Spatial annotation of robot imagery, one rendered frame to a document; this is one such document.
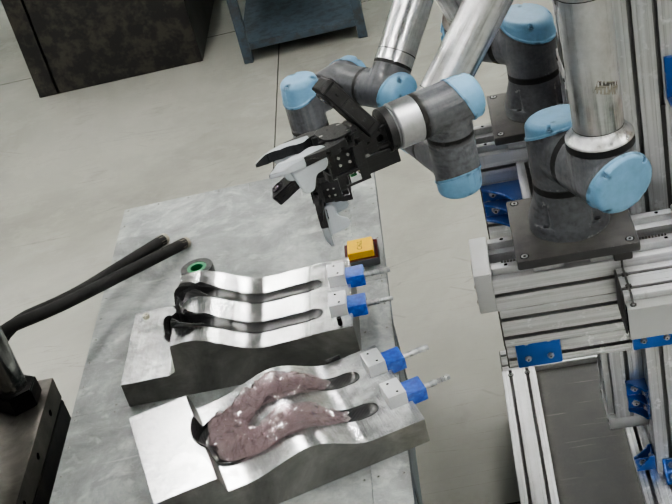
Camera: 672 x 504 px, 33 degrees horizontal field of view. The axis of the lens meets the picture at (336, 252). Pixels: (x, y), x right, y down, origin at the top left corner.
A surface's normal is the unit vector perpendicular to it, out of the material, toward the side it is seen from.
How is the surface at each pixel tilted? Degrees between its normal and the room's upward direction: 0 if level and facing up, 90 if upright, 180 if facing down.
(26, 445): 0
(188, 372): 90
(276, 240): 0
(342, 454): 90
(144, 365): 0
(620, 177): 98
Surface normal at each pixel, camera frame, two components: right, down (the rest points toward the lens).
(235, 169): -0.22, -0.82
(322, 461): 0.32, 0.44
